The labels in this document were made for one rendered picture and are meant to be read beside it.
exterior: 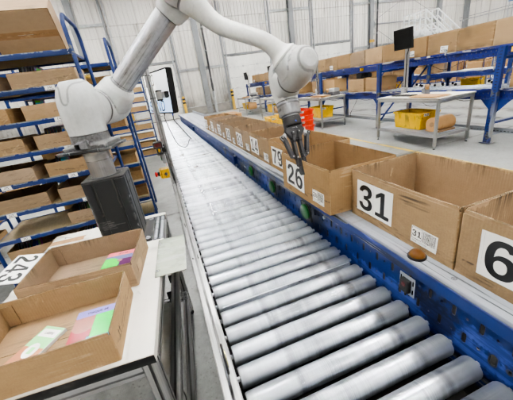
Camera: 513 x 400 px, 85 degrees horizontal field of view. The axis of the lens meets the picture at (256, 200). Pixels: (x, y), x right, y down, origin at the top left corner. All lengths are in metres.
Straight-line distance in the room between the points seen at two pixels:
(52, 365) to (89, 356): 0.08
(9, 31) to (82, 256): 1.66
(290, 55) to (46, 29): 1.89
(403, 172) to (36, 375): 1.27
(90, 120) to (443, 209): 1.28
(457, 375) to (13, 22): 2.72
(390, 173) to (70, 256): 1.35
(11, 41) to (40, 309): 1.90
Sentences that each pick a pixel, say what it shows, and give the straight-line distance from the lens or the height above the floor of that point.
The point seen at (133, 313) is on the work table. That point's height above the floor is 0.75.
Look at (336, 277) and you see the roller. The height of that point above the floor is 0.75.
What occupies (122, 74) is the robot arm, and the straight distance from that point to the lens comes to 1.50.
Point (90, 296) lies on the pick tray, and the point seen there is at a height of 0.79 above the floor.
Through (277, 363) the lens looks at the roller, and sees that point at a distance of 0.78.
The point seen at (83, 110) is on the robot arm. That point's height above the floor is 1.36.
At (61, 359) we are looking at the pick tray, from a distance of 0.92.
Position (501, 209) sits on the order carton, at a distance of 0.89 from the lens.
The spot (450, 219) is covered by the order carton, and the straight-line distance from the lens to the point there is 0.80.
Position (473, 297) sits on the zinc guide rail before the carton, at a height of 0.89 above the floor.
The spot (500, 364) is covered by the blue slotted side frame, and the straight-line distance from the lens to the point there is 0.86.
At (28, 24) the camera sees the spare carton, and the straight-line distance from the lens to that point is 2.57.
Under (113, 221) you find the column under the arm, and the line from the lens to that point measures 1.46.
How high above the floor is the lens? 1.37
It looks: 23 degrees down
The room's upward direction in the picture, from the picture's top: 9 degrees counter-clockwise
